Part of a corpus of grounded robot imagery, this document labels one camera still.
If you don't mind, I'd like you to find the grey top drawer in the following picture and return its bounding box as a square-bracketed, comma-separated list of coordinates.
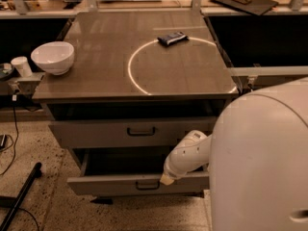
[49, 116, 216, 148]

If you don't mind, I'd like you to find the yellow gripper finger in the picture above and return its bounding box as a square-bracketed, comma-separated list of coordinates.
[160, 173, 174, 186]

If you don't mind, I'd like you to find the grey clamp bracket left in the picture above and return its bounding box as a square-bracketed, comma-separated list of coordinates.
[8, 72, 44, 95]

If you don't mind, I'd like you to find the white paper cup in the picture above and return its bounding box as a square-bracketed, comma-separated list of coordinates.
[11, 56, 33, 77]

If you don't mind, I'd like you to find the dark plate on left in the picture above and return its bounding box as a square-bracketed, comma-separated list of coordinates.
[0, 63, 14, 81]

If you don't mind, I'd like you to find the black flat mat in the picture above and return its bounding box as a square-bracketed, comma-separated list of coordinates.
[210, 0, 278, 15]

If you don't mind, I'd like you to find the black metal stand leg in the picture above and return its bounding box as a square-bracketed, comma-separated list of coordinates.
[0, 163, 41, 231]

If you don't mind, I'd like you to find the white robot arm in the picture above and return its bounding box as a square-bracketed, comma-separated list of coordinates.
[161, 78, 308, 231]

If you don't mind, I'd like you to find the grey drawer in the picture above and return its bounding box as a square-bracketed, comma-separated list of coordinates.
[67, 146, 209, 198]
[49, 116, 216, 148]

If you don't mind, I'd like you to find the grey drawer cabinet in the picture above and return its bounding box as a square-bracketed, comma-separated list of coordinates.
[31, 10, 240, 206]

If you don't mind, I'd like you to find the black cable left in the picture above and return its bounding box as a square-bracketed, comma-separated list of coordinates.
[0, 94, 20, 178]

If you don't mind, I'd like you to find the white ceramic bowl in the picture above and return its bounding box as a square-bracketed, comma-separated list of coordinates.
[31, 41, 75, 75]

